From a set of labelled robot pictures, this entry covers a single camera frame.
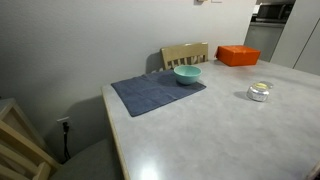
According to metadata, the teal ceramic bowl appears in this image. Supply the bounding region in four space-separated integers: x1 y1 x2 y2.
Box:
173 64 203 86

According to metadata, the orange cardboard box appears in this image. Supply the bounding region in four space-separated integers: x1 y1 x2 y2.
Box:
214 44 262 67

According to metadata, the dark blue cloth placemat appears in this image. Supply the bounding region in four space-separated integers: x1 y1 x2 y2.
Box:
110 68 207 118

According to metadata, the light wooden slat-back chair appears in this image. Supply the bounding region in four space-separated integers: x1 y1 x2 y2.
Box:
160 41 210 71
0 97 62 180

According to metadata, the black plug with cable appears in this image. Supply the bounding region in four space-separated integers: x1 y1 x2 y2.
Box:
61 121 72 162

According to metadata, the white wall power outlet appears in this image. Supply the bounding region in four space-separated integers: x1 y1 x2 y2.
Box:
55 116 72 132

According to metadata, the black microwave oven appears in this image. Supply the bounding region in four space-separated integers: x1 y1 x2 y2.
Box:
254 2 296 24

